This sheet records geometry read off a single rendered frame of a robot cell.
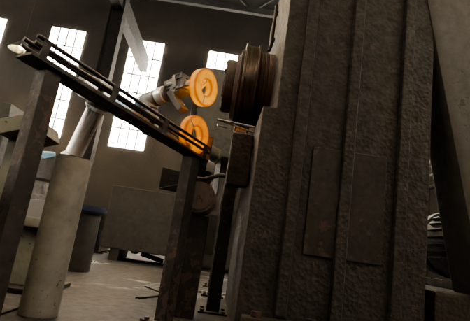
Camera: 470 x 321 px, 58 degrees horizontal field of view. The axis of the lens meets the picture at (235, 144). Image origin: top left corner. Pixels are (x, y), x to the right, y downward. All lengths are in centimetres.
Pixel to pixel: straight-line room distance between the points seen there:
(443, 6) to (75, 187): 168
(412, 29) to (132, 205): 333
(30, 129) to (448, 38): 167
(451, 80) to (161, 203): 323
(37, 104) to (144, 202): 339
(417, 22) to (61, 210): 162
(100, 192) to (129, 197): 807
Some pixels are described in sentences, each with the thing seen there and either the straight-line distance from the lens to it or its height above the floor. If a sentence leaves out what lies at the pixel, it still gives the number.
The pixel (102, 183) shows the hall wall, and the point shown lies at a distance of 1262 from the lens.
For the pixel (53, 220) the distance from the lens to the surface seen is 151.
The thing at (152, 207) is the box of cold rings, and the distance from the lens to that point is 451.
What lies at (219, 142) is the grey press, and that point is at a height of 142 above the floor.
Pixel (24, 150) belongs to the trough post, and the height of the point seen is 46.
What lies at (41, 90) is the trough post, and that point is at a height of 62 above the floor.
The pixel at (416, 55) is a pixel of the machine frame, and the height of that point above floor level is 120.
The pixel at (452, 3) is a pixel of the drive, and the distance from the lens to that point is 218.
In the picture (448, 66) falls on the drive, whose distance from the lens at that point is 203.
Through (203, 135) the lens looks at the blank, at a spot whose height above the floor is 71.
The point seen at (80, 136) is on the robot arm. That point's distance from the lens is 217.
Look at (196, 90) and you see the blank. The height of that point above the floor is 87.
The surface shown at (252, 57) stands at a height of 120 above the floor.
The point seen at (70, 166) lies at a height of 48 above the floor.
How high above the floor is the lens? 30
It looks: 13 degrees up
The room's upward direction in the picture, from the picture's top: 8 degrees clockwise
